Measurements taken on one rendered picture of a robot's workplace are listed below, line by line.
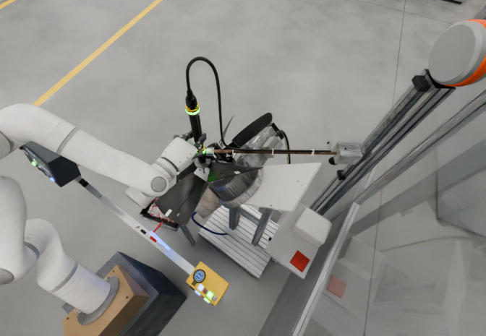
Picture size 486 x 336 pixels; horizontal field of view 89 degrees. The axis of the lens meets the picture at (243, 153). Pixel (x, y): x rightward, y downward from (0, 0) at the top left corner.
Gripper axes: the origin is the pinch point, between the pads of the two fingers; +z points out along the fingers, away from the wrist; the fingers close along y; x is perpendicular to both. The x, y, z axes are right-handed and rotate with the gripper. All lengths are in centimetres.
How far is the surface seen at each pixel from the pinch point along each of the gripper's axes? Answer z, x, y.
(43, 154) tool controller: -38, -25, -63
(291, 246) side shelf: 3, -64, 54
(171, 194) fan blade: -16.9, -33.8, -6.4
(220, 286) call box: -34, -42, 35
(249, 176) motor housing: 12.1, -34.0, 18.0
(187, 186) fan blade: -10.1, -31.6, -2.1
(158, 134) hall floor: 49, -150, -116
